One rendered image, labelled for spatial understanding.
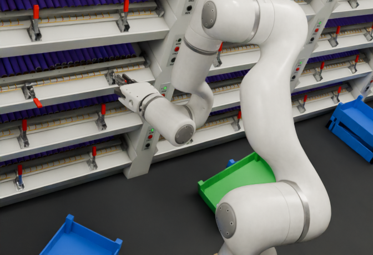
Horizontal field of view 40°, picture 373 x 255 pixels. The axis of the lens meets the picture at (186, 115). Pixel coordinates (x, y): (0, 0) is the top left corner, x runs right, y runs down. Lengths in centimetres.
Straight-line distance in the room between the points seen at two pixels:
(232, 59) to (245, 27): 94
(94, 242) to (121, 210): 18
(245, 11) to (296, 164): 31
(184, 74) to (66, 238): 79
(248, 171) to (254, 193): 116
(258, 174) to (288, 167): 109
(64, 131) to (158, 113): 43
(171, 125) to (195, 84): 13
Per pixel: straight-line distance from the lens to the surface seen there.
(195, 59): 122
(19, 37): 140
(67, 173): 184
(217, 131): 220
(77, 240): 179
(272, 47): 105
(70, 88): 157
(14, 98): 151
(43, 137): 167
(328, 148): 260
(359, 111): 284
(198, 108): 140
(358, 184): 250
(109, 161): 191
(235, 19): 98
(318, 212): 101
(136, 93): 145
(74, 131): 171
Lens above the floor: 143
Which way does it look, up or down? 37 degrees down
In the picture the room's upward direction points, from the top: 19 degrees clockwise
